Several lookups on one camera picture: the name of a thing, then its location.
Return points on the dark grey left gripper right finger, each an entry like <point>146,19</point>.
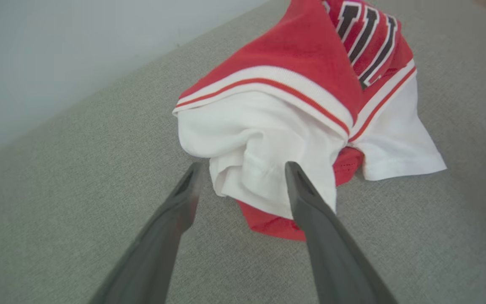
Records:
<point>331,253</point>

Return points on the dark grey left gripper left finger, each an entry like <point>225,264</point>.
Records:
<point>158,249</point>

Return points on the grey fabric sofa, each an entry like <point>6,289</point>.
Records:
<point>78,190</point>

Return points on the red white basketball jersey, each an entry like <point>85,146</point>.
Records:
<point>293,126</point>

